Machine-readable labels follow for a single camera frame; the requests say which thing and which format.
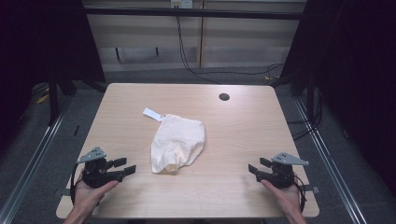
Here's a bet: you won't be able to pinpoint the yellow floor object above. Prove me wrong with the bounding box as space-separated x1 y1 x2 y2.
35 92 50 105

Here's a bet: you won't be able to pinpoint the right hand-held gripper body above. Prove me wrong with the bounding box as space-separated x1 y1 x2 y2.
255 151 310 189

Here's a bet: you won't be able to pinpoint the person's left hand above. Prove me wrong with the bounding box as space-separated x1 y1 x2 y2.
72 172 120 217

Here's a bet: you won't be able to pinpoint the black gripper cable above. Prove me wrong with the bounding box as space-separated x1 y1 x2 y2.
69 162 83 207
292 174 307 213

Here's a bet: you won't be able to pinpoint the metal floor rail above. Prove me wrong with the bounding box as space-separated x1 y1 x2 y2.
0 96 75 224
293 97 369 224

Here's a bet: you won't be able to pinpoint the white wall power outlet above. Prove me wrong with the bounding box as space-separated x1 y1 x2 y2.
170 0 194 9

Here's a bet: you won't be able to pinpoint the person's right hand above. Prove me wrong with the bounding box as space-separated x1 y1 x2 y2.
261 179 304 217

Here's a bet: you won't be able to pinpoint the black hanging wall cable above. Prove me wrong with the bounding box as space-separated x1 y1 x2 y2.
175 15 285 85

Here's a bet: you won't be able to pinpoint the black horizontal frame bar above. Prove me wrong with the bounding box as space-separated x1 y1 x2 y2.
83 7 305 21

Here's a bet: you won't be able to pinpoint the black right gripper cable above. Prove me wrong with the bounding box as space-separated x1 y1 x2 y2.
292 174 307 213

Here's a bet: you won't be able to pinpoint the cream white towel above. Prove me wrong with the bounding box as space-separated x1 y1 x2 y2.
142 106 207 175

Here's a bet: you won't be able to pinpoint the black floor cables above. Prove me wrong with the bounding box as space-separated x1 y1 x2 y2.
287 88 324 142

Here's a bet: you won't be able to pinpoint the black curtain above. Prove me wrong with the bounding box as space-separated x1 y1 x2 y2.
0 0 106 150
274 0 396 199

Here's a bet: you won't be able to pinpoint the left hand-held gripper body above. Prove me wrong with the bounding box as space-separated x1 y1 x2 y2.
76 147 126 189

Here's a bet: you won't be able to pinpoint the black metal stand post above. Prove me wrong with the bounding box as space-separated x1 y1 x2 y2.
48 70 61 127

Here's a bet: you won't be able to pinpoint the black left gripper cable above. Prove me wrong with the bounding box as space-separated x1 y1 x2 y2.
69 162 83 207

